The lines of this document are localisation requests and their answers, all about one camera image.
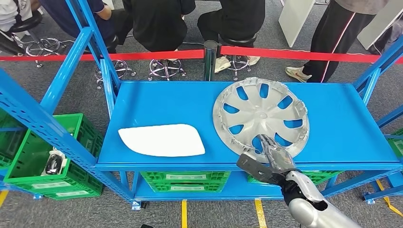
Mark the black barrier post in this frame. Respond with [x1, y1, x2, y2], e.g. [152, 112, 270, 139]
[203, 40, 222, 82]

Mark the white plastic panel part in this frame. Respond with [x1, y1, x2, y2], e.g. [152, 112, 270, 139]
[118, 123, 206, 158]

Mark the black stool with chrome base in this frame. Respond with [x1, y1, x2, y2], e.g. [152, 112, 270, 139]
[0, 11, 62, 68]
[148, 58, 187, 82]
[220, 34, 257, 82]
[94, 34, 137, 90]

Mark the silver plastic wheel hubcap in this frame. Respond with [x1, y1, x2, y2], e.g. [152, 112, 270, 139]
[212, 77, 310, 163]

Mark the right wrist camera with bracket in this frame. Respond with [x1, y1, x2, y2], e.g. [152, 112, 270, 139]
[236, 152, 286, 186]

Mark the white board panel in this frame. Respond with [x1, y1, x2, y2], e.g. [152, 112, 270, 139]
[278, 0, 317, 48]
[357, 6, 403, 50]

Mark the person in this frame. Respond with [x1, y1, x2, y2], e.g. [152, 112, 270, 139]
[285, 0, 389, 84]
[122, 0, 196, 62]
[39, 0, 133, 54]
[0, 0, 41, 32]
[197, 0, 266, 74]

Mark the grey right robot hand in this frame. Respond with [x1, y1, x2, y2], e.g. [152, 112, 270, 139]
[257, 134, 299, 178]

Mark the white and black part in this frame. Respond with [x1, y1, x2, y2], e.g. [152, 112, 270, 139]
[45, 148, 67, 176]

